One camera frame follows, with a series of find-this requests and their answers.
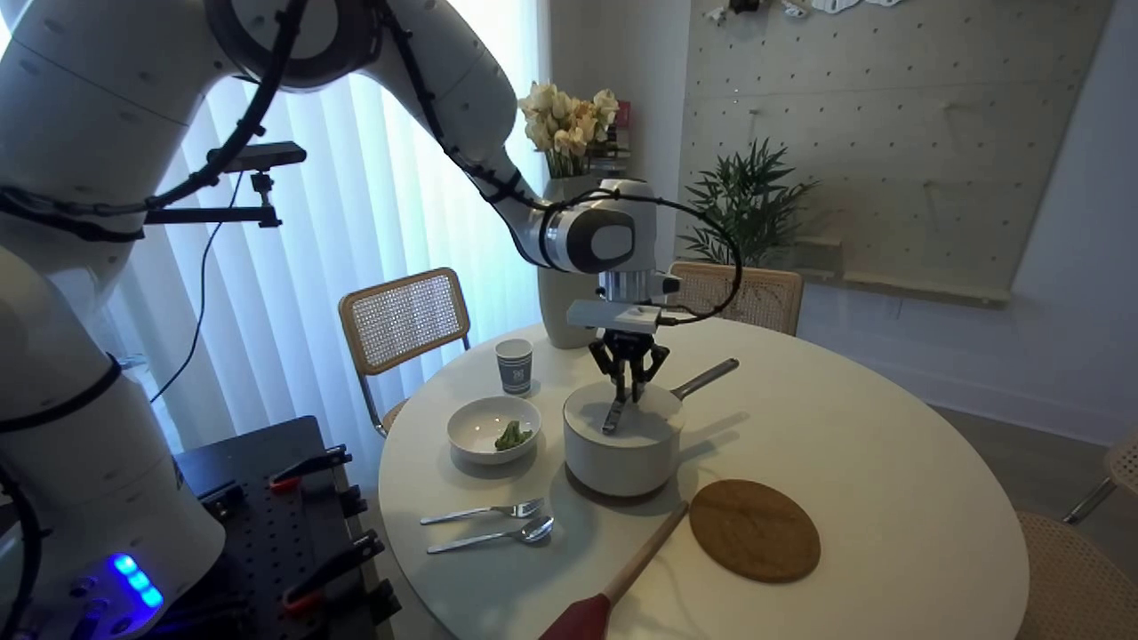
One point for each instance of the green potted plant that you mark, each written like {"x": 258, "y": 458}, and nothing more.
{"x": 747, "y": 196}

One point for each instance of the silver spoon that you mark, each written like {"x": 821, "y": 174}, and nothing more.
{"x": 536, "y": 532}

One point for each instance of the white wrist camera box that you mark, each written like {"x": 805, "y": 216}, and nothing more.
{"x": 608, "y": 316}

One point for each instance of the white sheer curtain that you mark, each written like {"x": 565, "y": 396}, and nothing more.
{"x": 358, "y": 202}

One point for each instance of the wicker back wooden chair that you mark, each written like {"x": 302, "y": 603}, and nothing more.
{"x": 747, "y": 297}
{"x": 402, "y": 323}
{"x": 1072, "y": 583}

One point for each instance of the cream flower bunch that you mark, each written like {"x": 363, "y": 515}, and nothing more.
{"x": 571, "y": 127}

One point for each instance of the green vegetable piece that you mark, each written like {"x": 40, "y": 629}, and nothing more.
{"x": 513, "y": 437}

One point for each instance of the white bowl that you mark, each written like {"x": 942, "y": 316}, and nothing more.
{"x": 480, "y": 431}

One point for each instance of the white and blue cup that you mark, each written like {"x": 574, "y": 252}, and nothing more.
{"x": 513, "y": 367}

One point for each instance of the round brown cork lid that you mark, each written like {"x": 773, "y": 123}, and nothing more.
{"x": 755, "y": 532}

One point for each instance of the black camera on boom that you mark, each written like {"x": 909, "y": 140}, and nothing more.
{"x": 254, "y": 156}

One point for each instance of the beige pegboard wall panel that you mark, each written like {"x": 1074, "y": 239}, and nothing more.
{"x": 902, "y": 144}

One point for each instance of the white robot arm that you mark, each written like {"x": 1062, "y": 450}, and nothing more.
{"x": 84, "y": 108}

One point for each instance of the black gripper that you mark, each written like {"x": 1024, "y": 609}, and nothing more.
{"x": 626, "y": 336}

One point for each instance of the silver fork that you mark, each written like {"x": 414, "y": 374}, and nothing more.
{"x": 473, "y": 515}

